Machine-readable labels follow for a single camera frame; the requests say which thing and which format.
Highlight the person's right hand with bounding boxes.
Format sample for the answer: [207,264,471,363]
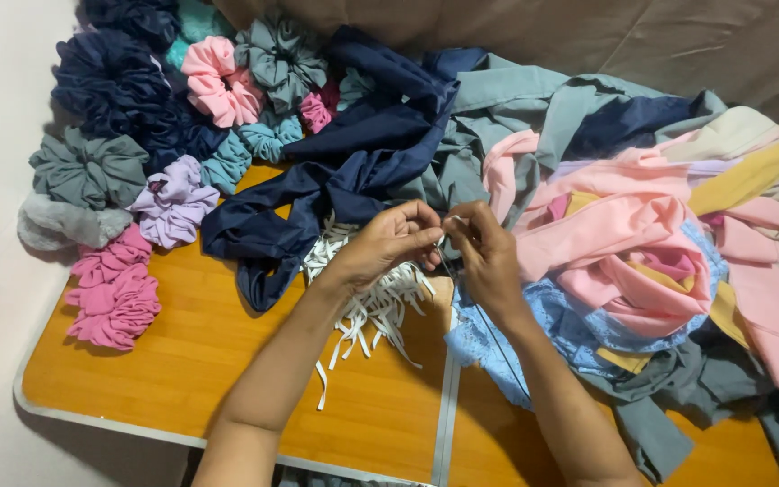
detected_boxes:
[442,201,534,327]

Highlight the person's left hand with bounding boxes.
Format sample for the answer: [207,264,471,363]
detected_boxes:
[323,199,446,293]

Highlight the thin metal threading wire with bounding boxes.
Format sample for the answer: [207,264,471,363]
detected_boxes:
[435,243,531,400]

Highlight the single white elastic strip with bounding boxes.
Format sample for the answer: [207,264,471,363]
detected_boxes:
[438,214,471,246]

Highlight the pile of white elastic pieces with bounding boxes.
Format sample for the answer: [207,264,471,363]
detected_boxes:
[300,215,439,411]

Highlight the large navy fabric piece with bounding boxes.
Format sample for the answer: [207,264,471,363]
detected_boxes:
[201,26,489,313]

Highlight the light blue lace fabric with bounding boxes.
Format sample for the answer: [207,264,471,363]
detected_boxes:
[445,220,730,411]

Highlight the light pink fabric piece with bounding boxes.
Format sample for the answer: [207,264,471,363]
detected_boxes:
[483,129,779,396]

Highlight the magenta scrunchie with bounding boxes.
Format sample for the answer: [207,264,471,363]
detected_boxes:
[297,80,341,135]

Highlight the teal blue scrunchie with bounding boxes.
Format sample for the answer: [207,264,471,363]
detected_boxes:
[200,130,254,196]
[236,111,304,164]

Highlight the grey-blue fabric piece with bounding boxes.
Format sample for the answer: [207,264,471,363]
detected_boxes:
[389,54,728,232]

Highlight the small grey-blue scrunchie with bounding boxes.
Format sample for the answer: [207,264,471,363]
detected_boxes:
[337,67,378,113]

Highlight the magenta fabric piece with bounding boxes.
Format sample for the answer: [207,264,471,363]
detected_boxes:
[640,247,699,281]

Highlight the small navy fabric piece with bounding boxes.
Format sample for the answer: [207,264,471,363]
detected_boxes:
[564,95,696,161]

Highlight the lavender scrunchie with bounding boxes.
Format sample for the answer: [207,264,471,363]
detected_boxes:
[128,155,221,250]

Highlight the medium navy scrunchie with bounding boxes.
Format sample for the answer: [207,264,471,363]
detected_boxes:
[138,93,229,175]

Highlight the light pink scrunchie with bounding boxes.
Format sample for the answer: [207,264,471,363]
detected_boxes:
[180,36,266,129]

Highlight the dark grey fabric piece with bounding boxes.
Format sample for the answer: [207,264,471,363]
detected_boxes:
[579,321,779,487]

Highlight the lavender fabric strip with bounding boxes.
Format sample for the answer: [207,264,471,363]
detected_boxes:
[552,154,779,185]

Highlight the brown cloth sheet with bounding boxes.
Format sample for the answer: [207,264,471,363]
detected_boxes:
[212,0,779,160]

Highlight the yellow fabric piece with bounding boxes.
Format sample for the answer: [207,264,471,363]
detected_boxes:
[687,125,779,217]

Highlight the rose pink scrunchie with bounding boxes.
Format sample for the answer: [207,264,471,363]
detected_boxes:
[64,264,163,352]
[69,223,154,289]

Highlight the cream fabric piece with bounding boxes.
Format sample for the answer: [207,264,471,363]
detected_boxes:
[660,106,779,163]

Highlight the mint teal scrunchie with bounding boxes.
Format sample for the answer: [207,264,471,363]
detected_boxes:
[161,0,236,70]

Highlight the large grey-green scrunchie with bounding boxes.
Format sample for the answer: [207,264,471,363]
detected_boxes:
[28,126,151,211]

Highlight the light grey fuzzy scrunchie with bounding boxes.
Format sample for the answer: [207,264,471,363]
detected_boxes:
[16,193,135,253]

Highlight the large navy scrunchie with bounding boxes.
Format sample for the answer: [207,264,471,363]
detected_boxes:
[51,29,175,141]

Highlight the small navy scrunchie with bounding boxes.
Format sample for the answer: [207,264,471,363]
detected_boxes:
[80,0,182,54]

